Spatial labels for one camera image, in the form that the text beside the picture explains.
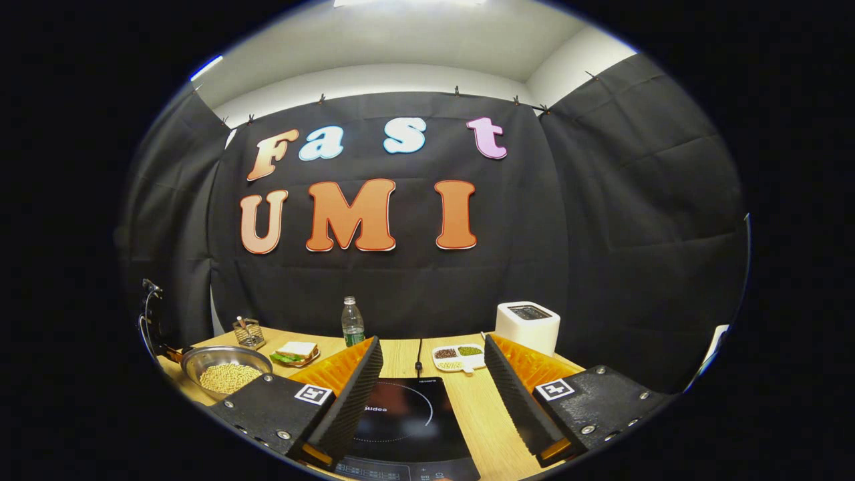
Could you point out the ceiling light strip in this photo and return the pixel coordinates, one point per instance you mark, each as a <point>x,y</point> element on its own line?
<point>206,67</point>

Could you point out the white toaster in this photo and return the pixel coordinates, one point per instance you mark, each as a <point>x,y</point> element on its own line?
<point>528,331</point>

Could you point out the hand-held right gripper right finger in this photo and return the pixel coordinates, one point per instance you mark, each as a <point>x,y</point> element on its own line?
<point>518,401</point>

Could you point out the row of cloth clips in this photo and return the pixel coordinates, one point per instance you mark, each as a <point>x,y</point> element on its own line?
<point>457,90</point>

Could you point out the white divided dish of beans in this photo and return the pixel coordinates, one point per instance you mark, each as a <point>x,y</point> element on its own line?
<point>457,357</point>

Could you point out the black backdrop cloth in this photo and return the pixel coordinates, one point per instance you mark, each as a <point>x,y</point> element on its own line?
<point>634,234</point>

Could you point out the stainless steel pot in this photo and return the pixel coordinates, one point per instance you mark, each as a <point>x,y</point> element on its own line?
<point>220,354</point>

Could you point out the sandwich on white plate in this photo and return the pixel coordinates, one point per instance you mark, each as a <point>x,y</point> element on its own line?
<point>297,351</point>

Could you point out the pile of yellow soybeans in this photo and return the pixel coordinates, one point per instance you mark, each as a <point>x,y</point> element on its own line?
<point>227,377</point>

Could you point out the white board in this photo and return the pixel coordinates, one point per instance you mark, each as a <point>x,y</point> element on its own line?
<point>716,347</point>

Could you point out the ceiling light panel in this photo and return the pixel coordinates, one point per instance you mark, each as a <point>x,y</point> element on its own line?
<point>407,3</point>

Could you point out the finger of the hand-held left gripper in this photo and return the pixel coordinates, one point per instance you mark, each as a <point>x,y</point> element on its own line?
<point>175,354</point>

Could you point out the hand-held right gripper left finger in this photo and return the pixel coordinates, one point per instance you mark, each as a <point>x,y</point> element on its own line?
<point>347,407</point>

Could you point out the black induction cooktop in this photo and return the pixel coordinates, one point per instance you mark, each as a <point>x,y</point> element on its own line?
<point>414,417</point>

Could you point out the clear plastic water bottle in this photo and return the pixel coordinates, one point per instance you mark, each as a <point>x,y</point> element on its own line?
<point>353,327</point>

